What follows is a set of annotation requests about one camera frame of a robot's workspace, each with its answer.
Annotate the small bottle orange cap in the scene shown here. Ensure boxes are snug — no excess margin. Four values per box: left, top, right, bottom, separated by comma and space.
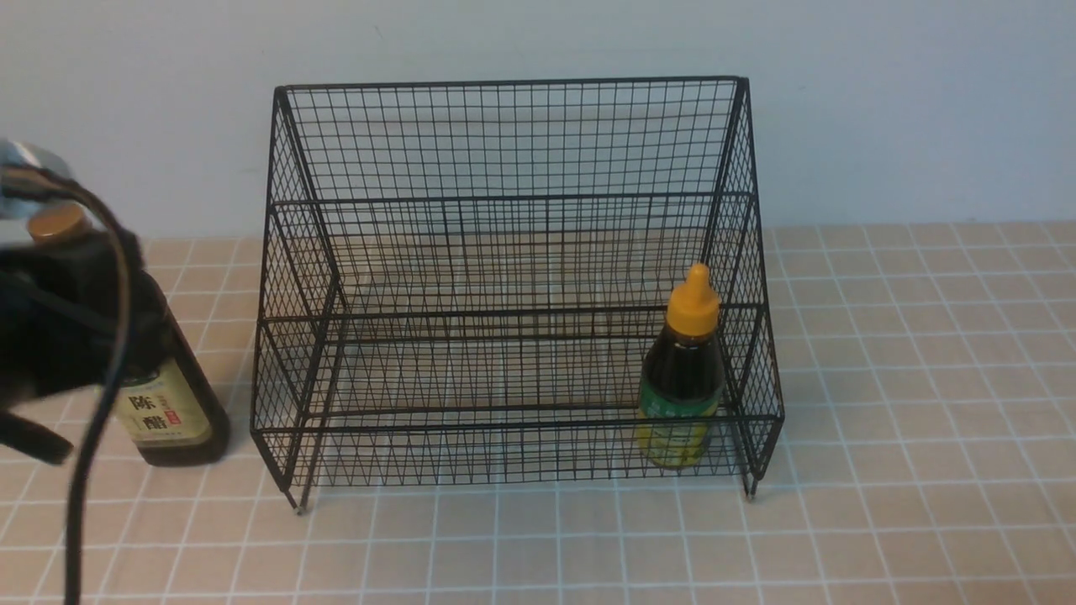
635, 263, 725, 470

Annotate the dark vinegar bottle gold cap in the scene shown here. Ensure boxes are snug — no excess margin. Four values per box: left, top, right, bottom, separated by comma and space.
26, 203, 230, 467

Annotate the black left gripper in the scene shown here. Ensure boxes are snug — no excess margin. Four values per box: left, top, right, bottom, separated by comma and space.
3, 227, 169, 465

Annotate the black wire mesh rack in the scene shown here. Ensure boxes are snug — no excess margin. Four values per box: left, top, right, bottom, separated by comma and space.
250, 76, 785, 513

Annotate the black cable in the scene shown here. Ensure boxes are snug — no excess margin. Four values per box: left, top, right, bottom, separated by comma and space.
0, 165, 135, 605

